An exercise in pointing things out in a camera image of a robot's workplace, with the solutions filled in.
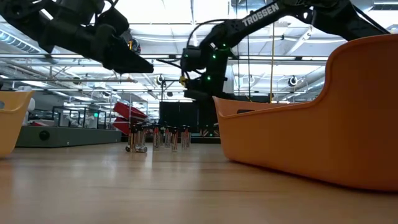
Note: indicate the orange plastic bin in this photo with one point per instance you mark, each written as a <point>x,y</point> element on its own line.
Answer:
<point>311,140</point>

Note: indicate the small metal screws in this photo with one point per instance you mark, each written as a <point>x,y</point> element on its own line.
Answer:
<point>188,137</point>

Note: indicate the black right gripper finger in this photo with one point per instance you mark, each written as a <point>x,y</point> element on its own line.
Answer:
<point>208,115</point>

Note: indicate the ceiling strip light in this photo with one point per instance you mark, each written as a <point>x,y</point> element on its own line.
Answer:
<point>161,56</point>

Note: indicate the glass robot enclosure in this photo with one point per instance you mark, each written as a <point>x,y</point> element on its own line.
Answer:
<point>77,108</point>

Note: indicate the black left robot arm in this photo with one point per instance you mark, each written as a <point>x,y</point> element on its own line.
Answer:
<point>18,18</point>

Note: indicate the red bin shelf rack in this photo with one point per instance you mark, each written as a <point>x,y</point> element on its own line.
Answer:
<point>130,112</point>

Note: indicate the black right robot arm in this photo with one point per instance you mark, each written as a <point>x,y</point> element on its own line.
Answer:
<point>236,29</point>

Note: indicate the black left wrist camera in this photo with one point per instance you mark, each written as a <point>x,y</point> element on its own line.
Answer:
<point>112,20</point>

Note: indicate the black gantry frame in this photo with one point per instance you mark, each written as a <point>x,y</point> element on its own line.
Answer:
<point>162,93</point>

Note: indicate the black partition panels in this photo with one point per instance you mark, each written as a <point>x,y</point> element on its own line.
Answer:
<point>177,115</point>

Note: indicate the yellow plastic bin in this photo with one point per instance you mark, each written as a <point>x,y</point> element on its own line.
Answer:
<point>12,124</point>

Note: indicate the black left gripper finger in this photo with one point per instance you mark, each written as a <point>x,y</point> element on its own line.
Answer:
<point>124,59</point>

